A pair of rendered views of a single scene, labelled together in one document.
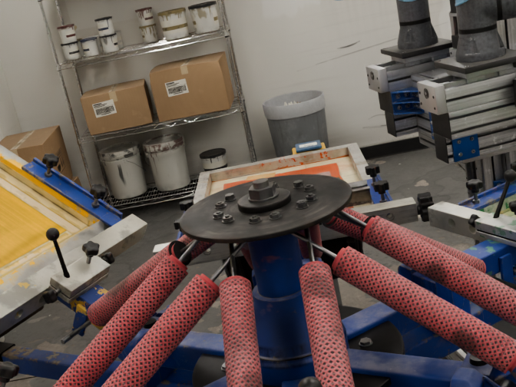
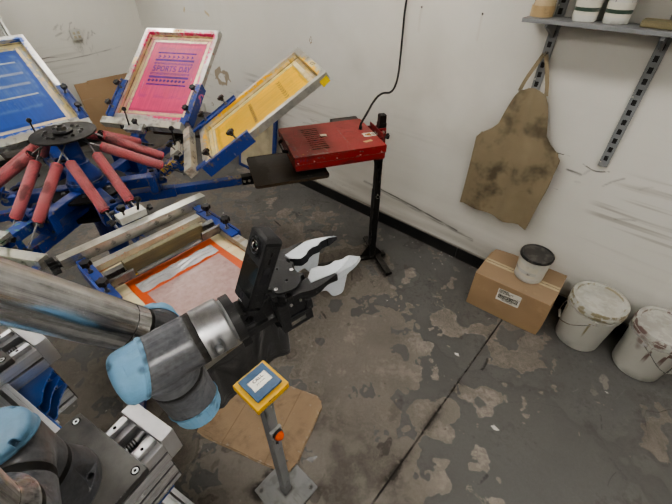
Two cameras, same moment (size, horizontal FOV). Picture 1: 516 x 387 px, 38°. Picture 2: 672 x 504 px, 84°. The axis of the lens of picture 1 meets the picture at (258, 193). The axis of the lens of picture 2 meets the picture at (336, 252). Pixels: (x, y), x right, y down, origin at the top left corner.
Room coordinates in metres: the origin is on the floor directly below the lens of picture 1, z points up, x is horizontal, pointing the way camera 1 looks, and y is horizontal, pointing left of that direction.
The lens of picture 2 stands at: (3.41, -0.58, 2.04)
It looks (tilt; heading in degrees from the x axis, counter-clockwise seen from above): 40 degrees down; 128
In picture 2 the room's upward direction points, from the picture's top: straight up
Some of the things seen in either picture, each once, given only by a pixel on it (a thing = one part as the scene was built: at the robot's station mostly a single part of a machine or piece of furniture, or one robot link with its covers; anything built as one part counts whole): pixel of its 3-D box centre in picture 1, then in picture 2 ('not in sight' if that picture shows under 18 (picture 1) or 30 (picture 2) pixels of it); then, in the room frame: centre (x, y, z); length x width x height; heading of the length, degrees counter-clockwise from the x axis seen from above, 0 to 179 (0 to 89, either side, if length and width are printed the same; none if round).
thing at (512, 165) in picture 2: not in sight; (516, 145); (2.94, 1.84, 1.06); 0.53 x 0.07 x 1.05; 176
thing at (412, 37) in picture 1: (416, 31); (43, 481); (2.85, -0.71, 1.31); 0.15 x 0.15 x 0.10
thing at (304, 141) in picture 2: not in sight; (332, 142); (2.00, 1.17, 1.06); 0.61 x 0.46 x 0.12; 56
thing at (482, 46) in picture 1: (478, 41); not in sight; (2.36, -0.78, 1.31); 0.15 x 0.15 x 0.10
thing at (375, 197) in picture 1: (380, 202); (101, 286); (2.01, -0.34, 0.98); 0.30 x 0.05 x 0.07; 176
